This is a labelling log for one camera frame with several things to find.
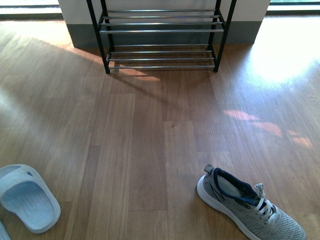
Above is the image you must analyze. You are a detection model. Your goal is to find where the grey knit sneaker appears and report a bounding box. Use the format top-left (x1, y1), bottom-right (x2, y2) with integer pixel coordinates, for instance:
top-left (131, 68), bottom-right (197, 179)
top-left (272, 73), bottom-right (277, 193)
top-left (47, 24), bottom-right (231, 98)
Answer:
top-left (197, 164), bottom-right (307, 240)

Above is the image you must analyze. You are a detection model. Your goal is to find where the light blue slipper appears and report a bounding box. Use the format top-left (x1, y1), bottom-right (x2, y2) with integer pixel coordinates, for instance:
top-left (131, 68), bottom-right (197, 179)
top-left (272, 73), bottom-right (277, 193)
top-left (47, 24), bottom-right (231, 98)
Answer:
top-left (0, 222), bottom-right (11, 240)
top-left (0, 164), bottom-right (61, 234)

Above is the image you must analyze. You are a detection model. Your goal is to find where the black metal shoe rack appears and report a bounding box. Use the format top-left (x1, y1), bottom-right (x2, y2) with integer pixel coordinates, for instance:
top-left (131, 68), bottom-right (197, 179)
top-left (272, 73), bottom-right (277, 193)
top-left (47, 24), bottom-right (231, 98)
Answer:
top-left (87, 0), bottom-right (237, 74)

